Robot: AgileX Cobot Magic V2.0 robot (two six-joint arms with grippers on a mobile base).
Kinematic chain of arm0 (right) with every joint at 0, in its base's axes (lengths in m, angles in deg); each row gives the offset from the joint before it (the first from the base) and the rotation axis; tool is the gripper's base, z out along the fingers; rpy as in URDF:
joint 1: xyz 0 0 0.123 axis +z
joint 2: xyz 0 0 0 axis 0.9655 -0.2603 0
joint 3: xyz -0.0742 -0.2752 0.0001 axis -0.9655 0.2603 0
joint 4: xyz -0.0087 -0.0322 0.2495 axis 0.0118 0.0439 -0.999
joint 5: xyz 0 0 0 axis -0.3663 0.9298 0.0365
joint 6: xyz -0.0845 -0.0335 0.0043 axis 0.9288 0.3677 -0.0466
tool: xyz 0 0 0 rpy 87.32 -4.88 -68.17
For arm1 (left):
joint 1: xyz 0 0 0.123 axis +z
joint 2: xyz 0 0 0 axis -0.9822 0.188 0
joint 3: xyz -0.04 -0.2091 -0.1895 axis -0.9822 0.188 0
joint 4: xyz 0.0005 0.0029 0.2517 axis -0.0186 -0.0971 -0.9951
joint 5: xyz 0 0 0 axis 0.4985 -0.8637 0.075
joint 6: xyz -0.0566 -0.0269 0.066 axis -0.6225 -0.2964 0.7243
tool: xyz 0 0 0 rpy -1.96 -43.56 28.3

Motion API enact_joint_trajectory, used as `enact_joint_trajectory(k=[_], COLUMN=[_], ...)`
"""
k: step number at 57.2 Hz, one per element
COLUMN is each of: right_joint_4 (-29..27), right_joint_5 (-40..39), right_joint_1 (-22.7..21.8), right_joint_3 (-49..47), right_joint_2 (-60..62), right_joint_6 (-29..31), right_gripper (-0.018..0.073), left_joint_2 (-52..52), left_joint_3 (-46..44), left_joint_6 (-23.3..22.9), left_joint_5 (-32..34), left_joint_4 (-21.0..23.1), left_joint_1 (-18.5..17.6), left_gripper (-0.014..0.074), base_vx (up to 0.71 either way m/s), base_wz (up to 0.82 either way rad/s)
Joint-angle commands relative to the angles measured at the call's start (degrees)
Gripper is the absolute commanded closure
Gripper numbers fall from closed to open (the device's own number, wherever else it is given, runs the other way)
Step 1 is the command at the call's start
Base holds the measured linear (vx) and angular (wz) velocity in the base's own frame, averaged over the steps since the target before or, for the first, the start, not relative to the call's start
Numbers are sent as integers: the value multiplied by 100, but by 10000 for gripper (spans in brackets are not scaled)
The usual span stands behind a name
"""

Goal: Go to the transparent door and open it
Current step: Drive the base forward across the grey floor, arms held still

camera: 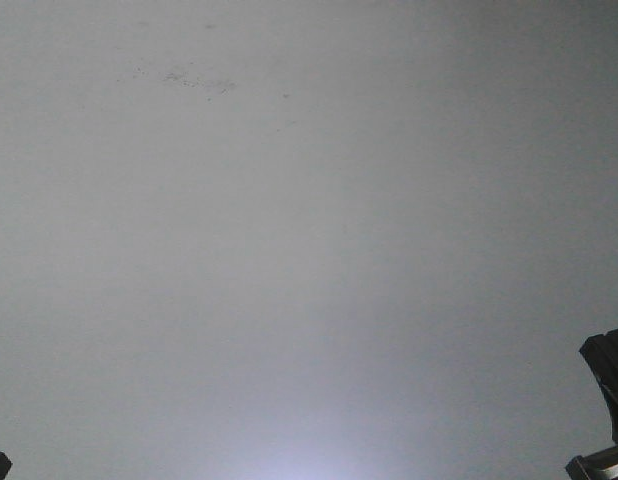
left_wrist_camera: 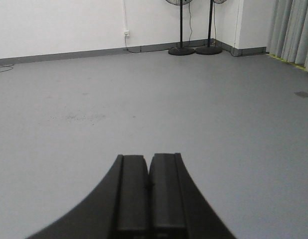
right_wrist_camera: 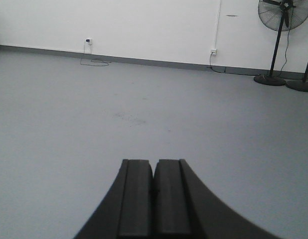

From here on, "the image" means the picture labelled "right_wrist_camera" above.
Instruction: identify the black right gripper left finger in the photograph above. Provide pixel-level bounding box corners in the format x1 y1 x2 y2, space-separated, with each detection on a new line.
75 159 153 239

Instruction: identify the white wall outlet right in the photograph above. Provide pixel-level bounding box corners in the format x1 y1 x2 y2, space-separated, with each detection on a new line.
210 49 217 55

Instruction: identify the black pedestal fan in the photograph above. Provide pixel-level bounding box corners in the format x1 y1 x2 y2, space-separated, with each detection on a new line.
254 0 308 86

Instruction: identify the white cable conduit on wall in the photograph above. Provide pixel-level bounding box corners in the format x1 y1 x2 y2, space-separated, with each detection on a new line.
214 0 222 49

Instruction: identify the black cable on floor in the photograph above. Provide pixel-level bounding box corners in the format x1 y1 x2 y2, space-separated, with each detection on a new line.
80 42 110 67

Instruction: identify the black cable from right outlet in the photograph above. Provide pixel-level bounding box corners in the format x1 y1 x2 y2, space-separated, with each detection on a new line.
207 52 227 74

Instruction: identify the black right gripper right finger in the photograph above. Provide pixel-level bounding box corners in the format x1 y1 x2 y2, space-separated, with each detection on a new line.
153 159 276 239

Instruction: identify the white wall socket with plug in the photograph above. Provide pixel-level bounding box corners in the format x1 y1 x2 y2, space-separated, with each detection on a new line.
86 38 93 45

